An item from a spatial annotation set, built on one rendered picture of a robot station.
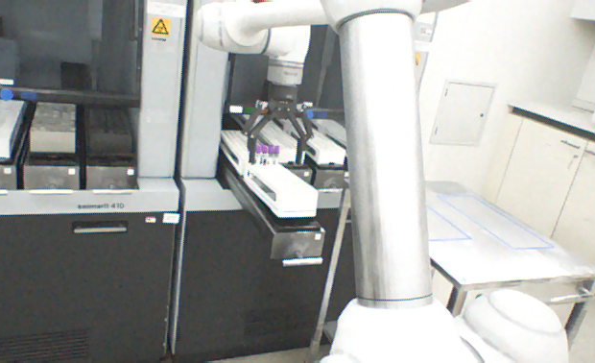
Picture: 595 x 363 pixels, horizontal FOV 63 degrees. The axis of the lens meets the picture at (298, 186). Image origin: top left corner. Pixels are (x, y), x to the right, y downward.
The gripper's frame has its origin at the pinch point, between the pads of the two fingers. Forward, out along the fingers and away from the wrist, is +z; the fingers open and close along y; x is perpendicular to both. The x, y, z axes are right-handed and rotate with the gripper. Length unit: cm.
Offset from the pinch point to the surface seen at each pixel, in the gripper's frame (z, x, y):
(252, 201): 11.0, -2.5, -6.3
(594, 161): 13, 67, 229
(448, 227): 12, -24, 42
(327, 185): 14.0, 21.6, 28.8
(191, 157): 7.0, 30.0, -16.4
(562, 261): 14, -45, 62
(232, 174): 9.0, 17.1, -6.5
